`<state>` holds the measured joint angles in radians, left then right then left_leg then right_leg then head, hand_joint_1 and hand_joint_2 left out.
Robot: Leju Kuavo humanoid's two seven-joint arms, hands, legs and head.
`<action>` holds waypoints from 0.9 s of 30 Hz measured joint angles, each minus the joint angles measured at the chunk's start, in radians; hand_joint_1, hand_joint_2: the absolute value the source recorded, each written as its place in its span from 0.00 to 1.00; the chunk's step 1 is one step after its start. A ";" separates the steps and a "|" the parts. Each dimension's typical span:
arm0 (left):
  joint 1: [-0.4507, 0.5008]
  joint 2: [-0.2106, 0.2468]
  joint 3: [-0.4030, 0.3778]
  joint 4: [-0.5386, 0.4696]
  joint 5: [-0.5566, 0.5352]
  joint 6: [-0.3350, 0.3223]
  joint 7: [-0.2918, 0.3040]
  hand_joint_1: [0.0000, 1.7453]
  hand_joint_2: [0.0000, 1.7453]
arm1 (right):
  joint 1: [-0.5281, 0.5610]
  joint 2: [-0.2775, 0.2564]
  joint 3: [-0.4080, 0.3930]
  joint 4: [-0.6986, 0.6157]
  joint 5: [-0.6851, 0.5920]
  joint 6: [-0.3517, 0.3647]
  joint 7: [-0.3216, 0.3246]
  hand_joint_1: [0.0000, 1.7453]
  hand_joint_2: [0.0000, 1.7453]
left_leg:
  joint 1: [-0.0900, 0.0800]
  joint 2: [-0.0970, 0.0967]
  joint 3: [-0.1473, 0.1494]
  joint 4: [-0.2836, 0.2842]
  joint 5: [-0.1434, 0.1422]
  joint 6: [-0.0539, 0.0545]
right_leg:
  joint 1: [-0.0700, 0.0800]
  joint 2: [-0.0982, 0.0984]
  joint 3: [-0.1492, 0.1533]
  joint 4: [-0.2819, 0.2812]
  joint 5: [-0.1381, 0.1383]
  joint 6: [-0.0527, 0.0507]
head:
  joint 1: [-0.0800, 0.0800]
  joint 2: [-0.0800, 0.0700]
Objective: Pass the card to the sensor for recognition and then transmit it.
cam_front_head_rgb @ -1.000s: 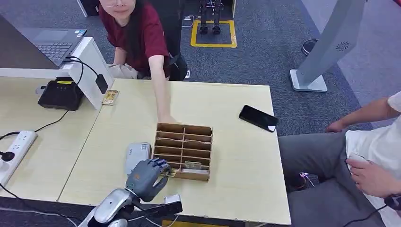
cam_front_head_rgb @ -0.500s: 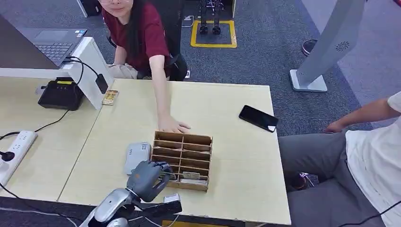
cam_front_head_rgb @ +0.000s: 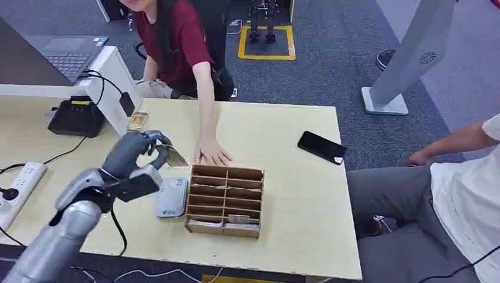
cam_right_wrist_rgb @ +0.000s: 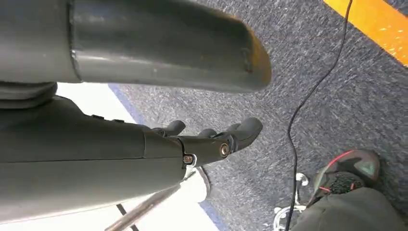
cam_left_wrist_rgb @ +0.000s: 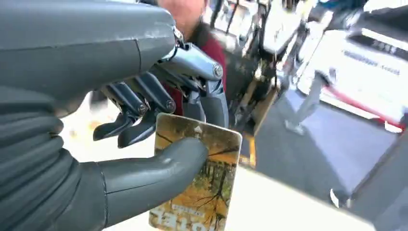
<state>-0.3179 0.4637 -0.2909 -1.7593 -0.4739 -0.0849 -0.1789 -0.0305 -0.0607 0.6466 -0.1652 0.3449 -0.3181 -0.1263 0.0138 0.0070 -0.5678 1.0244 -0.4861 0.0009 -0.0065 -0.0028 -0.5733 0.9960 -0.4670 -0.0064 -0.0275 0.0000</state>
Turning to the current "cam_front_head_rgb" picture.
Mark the person's left hand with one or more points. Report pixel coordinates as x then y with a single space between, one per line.
211 152

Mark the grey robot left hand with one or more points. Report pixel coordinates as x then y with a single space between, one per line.
125 154

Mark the person's right hand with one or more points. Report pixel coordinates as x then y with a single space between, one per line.
418 158

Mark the printed card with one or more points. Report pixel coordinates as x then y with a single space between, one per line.
176 158

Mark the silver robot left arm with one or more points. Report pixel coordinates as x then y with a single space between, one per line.
58 242

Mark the stack of printed cards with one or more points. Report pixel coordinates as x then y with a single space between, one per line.
138 122

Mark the black power adapter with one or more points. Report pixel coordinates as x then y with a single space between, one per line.
127 104

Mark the wooden card box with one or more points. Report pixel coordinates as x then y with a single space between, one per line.
224 201

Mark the black card reader device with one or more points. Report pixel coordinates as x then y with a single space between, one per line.
76 116

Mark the person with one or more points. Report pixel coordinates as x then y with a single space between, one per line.
179 39
461 203

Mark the upright card in box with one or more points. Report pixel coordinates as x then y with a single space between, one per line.
239 219

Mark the white desk riser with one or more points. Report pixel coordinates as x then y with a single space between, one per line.
113 78

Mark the black smartphone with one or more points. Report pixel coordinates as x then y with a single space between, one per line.
321 147

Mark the black shoe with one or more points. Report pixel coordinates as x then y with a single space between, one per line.
386 58

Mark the white power strip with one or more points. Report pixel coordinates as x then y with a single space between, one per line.
23 187

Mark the grey kiosk stand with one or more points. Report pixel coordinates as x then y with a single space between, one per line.
414 47

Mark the dark grey laptop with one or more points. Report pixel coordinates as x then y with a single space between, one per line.
66 56

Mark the black plug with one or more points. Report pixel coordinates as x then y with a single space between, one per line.
9 194

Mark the black office chair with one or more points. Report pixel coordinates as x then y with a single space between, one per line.
215 27

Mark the white floor adapter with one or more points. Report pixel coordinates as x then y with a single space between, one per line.
234 26

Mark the black humanoid robot legs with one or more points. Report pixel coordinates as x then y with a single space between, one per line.
269 23

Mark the dark cabinet white edge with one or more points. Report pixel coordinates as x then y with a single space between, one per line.
113 9

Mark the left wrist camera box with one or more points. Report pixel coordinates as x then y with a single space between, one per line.
136 185

